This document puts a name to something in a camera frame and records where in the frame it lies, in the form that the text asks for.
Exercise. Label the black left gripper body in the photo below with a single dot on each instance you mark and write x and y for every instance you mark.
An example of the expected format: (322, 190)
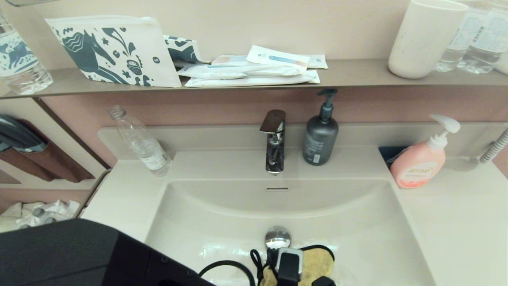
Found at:
(323, 281)

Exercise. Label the yellow cloth black edge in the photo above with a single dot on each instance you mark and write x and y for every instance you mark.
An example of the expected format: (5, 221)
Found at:
(317, 264)

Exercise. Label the chrome single lever faucet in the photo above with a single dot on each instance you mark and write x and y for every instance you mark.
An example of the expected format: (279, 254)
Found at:
(275, 157)

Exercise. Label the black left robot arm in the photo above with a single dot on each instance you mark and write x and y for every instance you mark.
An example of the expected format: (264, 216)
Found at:
(79, 254)

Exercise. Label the chrome sink drain stopper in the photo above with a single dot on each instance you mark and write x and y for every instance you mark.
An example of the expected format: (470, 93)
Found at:
(277, 236)

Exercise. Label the white ceramic sink basin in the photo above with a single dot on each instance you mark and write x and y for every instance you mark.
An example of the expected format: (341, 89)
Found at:
(357, 222)

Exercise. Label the dark grey pump bottle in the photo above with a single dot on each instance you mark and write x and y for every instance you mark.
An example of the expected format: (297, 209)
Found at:
(320, 141)

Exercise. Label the pink pump soap bottle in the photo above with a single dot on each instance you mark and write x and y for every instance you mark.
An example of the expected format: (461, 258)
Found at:
(418, 165)

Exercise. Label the long white sachet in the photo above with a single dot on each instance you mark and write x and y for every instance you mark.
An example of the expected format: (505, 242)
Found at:
(238, 72)
(254, 82)

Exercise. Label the empty clear plastic bottle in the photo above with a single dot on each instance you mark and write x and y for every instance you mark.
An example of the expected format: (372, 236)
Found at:
(150, 153)

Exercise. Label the small white sachet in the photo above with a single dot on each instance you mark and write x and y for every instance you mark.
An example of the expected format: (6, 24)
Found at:
(318, 61)

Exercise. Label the white sachet blue orange print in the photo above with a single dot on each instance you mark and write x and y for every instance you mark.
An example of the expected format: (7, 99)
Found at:
(278, 58)

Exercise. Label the white flat sachet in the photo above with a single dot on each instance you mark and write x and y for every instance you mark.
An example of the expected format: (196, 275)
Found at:
(230, 60)

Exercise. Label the white plastic cup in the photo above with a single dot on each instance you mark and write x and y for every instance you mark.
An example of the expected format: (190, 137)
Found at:
(422, 41)

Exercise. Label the water bottle white label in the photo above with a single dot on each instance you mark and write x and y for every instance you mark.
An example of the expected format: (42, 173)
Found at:
(488, 45)
(454, 45)

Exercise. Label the small white blue print pouch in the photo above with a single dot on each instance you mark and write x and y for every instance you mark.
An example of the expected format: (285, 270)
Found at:
(182, 49)

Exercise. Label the clear water bottle grey cap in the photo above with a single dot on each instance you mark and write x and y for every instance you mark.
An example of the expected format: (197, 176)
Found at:
(49, 219)
(38, 212)

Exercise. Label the white container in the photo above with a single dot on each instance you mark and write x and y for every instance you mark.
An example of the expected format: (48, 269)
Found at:
(504, 65)

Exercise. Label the brown fabric holder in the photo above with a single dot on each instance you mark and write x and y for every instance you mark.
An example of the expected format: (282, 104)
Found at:
(59, 165)

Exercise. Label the white pouch blue horse print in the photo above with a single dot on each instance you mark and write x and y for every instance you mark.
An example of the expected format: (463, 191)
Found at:
(119, 49)

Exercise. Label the dark grey hair dryer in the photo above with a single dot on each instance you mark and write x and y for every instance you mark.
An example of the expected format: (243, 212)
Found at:
(20, 135)

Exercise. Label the water bottle blue print label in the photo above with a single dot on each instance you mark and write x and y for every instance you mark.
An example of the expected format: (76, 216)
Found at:
(20, 65)

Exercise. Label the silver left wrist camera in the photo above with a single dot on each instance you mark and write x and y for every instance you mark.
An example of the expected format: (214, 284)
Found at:
(289, 260)

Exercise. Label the grey brown wall shelf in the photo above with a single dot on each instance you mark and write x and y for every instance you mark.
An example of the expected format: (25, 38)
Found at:
(357, 75)

